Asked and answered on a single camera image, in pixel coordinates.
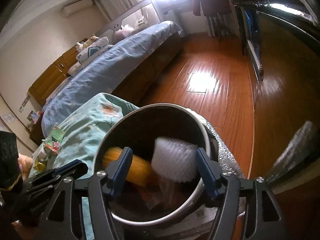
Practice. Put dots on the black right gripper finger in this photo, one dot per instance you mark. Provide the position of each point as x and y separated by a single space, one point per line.
76 167

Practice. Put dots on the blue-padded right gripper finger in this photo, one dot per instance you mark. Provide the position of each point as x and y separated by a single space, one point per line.
224 188
104 186

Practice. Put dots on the green snack packet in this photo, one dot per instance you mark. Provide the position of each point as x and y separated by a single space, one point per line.
54 140

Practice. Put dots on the white foam fruit net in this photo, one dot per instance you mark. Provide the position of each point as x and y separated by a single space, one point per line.
174 159

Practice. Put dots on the black round trash bin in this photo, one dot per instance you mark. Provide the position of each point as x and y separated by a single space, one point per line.
144 131

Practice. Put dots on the person's left hand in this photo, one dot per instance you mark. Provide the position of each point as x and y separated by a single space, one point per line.
25 164

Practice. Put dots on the teal floral bed sheet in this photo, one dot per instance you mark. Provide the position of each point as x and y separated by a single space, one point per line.
84 131

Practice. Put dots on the dark wooden nightstand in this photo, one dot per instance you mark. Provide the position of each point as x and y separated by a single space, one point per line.
36 134

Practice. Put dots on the framed photo on nightstand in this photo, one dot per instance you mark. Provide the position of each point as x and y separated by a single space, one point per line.
33 117

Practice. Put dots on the blue bed duvet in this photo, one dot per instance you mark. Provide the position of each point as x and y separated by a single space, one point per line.
106 72

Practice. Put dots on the wooden headboard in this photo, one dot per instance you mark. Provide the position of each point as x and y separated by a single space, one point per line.
53 76

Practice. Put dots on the dark wooden bed base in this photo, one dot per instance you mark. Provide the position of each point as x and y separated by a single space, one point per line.
138 82

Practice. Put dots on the white blue patterned pillow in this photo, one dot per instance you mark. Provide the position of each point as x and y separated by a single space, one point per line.
99 46

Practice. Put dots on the yellow plush toy on pillow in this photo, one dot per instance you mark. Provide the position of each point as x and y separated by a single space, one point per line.
80 46

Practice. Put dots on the black television on cabinet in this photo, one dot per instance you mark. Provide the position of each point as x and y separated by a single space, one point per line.
253 40

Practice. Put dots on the pink plush toy by rail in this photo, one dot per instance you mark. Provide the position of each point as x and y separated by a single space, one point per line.
123 32

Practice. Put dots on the white wall air conditioner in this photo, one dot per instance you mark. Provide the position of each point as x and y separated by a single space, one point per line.
76 7

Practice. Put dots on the grey bed guard rail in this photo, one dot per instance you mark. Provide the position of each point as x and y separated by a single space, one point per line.
141 16

